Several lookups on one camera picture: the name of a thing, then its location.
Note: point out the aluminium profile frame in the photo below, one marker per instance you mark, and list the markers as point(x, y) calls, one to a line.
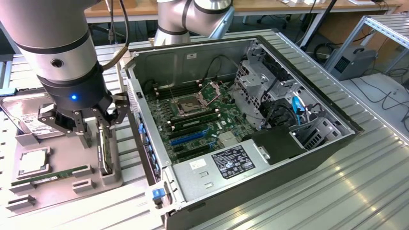
point(389, 26)

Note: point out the green motherboard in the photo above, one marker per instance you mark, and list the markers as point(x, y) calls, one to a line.
point(229, 128)

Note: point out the white carton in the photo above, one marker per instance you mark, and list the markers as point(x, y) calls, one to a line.
point(302, 2)

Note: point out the graphics card with metal bracket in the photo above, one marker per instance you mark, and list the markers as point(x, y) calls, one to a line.
point(104, 148)

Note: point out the blue expansion slot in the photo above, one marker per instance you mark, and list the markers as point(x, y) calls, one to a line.
point(188, 139)

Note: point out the metal socket cover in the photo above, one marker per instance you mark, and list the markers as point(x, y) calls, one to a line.
point(210, 92)

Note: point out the blue case latch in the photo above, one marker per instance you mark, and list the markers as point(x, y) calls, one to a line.
point(157, 193)

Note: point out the CPU socket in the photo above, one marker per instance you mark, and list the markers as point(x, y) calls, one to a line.
point(188, 105)

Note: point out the grey plastic parts rack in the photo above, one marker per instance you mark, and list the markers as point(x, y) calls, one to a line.
point(64, 153)

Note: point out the small silver chipset heatsink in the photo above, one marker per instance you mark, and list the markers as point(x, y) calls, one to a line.
point(228, 139)

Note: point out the open black PC case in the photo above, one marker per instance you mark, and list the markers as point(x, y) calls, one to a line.
point(288, 172)

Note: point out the silver power supply unit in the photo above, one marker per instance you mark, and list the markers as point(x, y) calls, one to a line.
point(197, 184)

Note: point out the long black expansion slot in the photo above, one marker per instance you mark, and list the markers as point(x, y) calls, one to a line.
point(186, 133)
point(194, 152)

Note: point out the blue disk caddy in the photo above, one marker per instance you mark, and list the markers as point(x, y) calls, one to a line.
point(5, 92)

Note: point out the silver perforated disk bay cage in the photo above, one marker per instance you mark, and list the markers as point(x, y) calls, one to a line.
point(252, 81)

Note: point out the silver hard disk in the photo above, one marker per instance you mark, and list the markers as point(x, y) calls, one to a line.
point(16, 112)

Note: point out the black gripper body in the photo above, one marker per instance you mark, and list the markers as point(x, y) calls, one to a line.
point(76, 93)

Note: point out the silver CPU chip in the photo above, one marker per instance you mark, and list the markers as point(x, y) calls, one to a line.
point(32, 161)

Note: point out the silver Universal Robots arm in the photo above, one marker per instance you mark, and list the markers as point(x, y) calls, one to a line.
point(48, 36)

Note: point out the black plastic air shroud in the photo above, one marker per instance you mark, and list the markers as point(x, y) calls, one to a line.
point(277, 146)

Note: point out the black slanted pole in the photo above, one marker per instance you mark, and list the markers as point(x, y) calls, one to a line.
point(318, 22)

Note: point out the thin metal locking lever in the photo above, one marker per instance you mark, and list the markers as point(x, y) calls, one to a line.
point(172, 92)

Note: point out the short black expansion slot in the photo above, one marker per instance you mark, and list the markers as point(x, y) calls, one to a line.
point(178, 149)

